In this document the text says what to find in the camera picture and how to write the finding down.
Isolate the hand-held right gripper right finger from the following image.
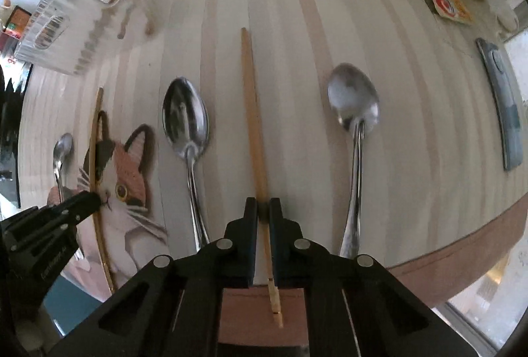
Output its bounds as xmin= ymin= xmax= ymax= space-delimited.
xmin=269 ymin=198 xmax=502 ymax=357

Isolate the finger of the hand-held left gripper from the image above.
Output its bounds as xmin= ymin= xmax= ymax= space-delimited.
xmin=53 ymin=191 xmax=102 ymax=223

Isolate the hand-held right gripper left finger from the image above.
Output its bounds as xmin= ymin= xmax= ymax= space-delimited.
xmin=47 ymin=198 xmax=259 ymax=357

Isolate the wooden chopstick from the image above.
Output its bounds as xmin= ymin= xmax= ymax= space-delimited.
xmin=241 ymin=28 xmax=285 ymax=328
xmin=89 ymin=87 xmax=116 ymax=295

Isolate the cat print picture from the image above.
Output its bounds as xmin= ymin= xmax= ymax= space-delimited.
xmin=47 ymin=111 xmax=170 ymax=296

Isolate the small metal spoon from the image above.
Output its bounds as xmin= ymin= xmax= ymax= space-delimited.
xmin=52 ymin=133 xmax=74 ymax=203

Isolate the large metal spoon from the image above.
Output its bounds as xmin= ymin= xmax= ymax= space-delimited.
xmin=162 ymin=77 xmax=211 ymax=253
xmin=327 ymin=63 xmax=380 ymax=259

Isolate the clear plastic utensil tray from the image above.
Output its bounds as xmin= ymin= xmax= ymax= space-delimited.
xmin=14 ymin=0 xmax=166 ymax=76

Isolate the grey remote control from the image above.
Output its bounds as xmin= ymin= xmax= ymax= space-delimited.
xmin=476 ymin=37 xmax=525 ymax=171

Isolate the snack packet with red label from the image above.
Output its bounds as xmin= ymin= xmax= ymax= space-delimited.
xmin=416 ymin=0 xmax=475 ymax=26

